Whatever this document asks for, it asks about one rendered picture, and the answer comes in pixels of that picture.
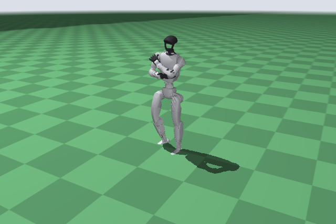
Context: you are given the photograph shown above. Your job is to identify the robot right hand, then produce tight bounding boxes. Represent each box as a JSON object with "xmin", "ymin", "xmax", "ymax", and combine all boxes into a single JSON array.
[{"xmin": 157, "ymin": 69, "xmax": 176, "ymax": 79}]

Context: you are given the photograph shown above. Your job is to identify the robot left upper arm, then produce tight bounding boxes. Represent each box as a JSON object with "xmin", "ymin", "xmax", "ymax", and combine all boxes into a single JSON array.
[{"xmin": 167, "ymin": 57, "xmax": 186, "ymax": 79}]

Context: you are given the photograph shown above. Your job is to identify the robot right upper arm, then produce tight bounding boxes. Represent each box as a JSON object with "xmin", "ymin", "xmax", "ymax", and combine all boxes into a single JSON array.
[{"xmin": 151, "ymin": 52, "xmax": 162, "ymax": 71}]

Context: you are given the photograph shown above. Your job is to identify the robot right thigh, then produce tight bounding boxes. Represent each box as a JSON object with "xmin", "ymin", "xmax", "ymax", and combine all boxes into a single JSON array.
[{"xmin": 151, "ymin": 90, "xmax": 164, "ymax": 126}]

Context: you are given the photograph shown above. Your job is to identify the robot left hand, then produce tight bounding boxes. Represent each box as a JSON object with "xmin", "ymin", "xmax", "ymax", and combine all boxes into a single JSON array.
[{"xmin": 149, "ymin": 54, "xmax": 160, "ymax": 65}]

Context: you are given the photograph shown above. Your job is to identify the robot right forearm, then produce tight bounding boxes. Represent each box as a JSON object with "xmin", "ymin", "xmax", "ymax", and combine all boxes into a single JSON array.
[{"xmin": 149, "ymin": 69, "xmax": 161, "ymax": 79}]

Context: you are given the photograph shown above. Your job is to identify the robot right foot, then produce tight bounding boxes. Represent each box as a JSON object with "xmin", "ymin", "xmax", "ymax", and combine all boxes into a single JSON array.
[{"xmin": 158, "ymin": 138, "xmax": 170, "ymax": 144}]

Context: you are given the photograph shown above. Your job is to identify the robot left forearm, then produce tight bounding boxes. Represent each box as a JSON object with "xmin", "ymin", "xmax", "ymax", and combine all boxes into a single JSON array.
[{"xmin": 154, "ymin": 60, "xmax": 173, "ymax": 76}]

